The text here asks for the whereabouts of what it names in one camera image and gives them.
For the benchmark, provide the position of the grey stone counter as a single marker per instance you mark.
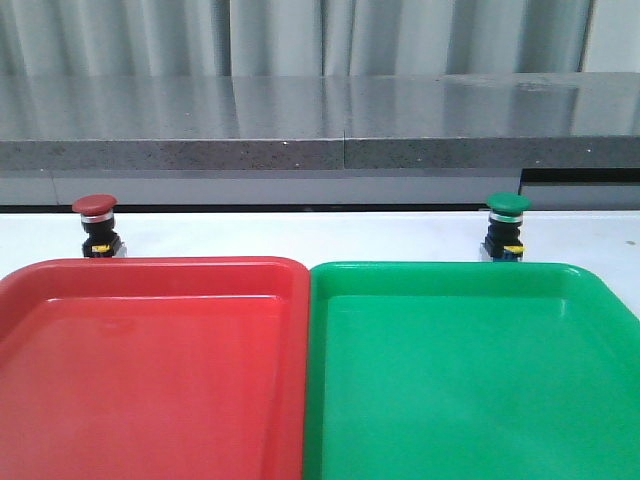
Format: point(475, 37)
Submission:
point(567, 141)

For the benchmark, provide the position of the red plastic tray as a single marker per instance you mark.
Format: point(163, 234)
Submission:
point(165, 368)

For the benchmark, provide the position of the red mushroom push button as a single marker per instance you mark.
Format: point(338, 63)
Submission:
point(97, 219)

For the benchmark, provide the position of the green plastic tray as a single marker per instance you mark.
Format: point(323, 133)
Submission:
point(469, 371)

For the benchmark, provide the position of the green mushroom push button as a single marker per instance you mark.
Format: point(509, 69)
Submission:
point(502, 241)

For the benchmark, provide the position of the white pleated curtain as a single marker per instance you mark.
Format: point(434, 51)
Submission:
point(292, 38)

